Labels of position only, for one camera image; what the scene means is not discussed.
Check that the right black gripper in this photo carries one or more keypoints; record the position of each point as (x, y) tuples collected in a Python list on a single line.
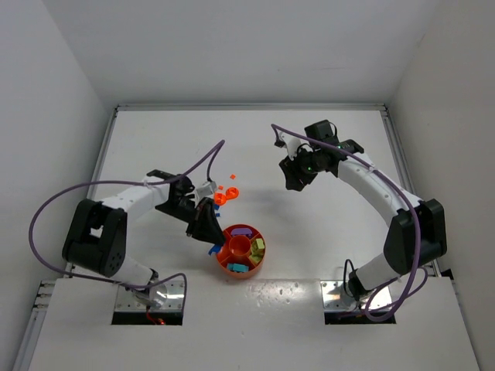
[(292, 171)]

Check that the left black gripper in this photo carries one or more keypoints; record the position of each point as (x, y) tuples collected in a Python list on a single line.
[(197, 217)]

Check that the blue rounded lego brick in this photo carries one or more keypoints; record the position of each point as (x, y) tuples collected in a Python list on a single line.
[(215, 249)]

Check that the purple rounded lego brick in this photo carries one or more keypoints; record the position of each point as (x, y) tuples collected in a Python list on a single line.
[(242, 231)]

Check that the orange round divided container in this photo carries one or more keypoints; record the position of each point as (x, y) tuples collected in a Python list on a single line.
[(237, 250)]

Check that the small teal lego brick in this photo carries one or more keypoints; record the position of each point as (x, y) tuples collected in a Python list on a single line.
[(243, 268)]

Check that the yellow-green lego brick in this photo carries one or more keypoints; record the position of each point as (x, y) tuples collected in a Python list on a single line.
[(257, 256), (257, 245)]

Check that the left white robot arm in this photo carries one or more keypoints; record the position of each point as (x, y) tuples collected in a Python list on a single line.
[(97, 237)]

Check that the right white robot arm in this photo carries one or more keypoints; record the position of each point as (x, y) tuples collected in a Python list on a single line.
[(416, 227)]

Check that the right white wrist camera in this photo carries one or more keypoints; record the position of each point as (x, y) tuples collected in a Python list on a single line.
[(290, 144)]

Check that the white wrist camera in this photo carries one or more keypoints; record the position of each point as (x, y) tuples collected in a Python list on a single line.
[(207, 189), (290, 144)]

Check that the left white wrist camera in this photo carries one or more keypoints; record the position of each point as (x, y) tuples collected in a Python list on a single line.
[(207, 189)]

